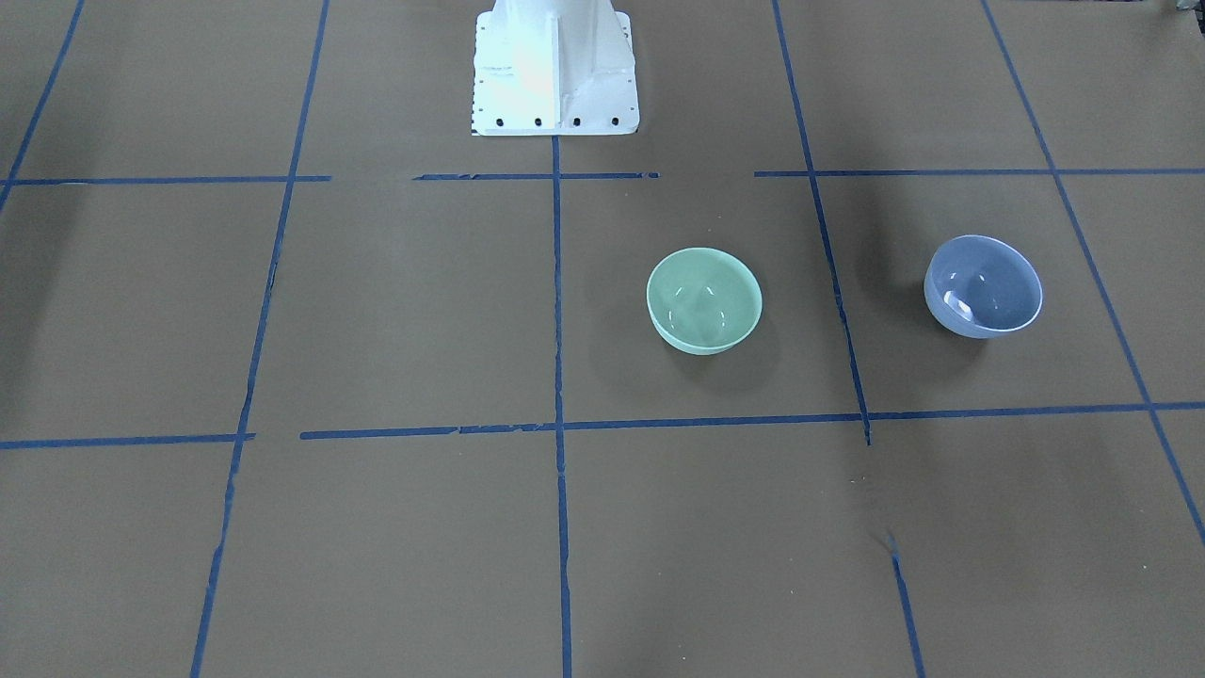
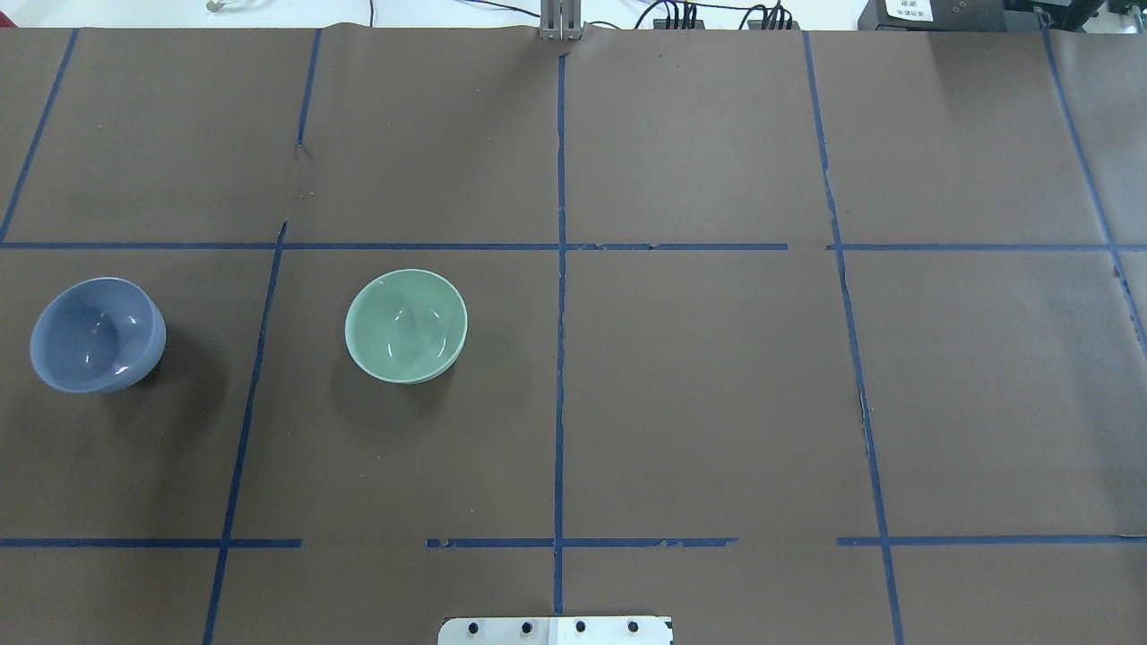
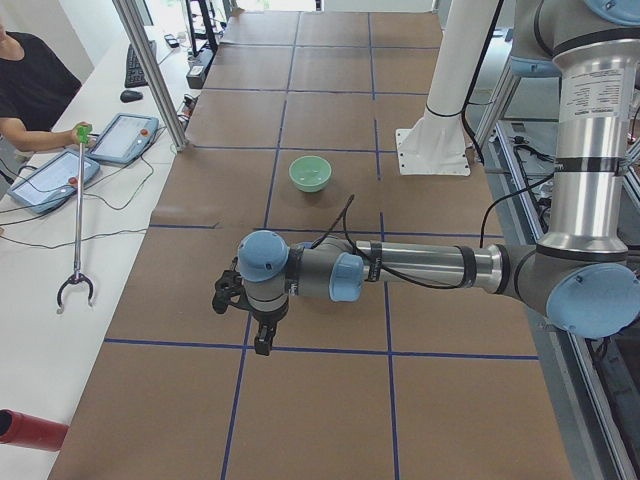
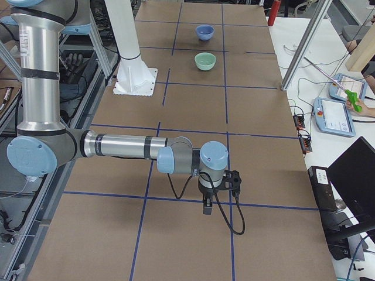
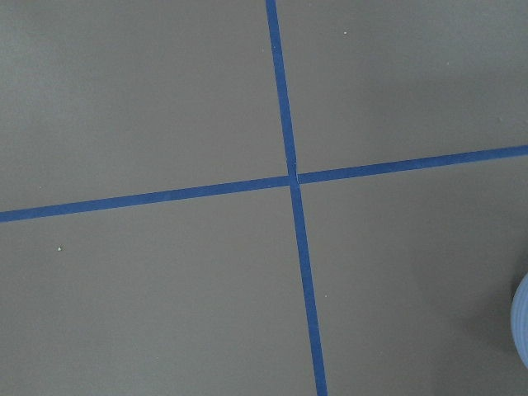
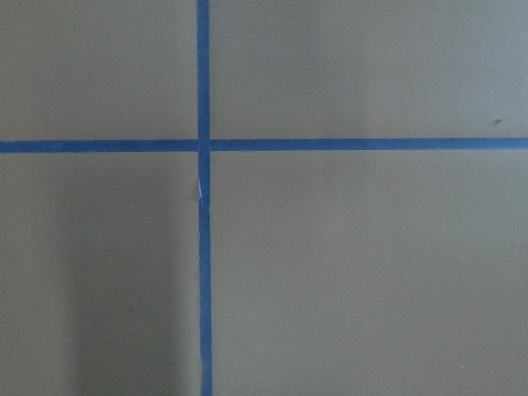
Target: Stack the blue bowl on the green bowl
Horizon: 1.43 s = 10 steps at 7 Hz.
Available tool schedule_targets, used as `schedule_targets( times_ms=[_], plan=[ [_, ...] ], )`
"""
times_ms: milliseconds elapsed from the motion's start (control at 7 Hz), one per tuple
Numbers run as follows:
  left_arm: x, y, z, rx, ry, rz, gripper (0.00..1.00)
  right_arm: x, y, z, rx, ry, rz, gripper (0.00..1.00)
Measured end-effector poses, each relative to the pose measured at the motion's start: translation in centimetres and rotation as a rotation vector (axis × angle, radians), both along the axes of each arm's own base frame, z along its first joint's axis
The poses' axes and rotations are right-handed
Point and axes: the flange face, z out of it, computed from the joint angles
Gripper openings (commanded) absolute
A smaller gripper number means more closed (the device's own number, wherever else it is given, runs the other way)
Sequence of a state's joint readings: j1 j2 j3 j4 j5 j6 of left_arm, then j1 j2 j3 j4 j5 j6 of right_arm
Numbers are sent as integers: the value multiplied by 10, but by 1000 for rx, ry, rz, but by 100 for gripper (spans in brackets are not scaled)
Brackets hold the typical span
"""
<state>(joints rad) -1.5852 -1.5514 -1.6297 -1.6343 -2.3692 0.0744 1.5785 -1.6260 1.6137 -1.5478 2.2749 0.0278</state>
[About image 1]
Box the blue bowl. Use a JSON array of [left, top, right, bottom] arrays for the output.
[[923, 234, 1045, 340]]

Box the green bowl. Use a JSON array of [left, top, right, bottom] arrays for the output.
[[645, 248, 764, 356]]

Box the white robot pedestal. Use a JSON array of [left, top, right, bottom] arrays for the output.
[[471, 1, 641, 137]]

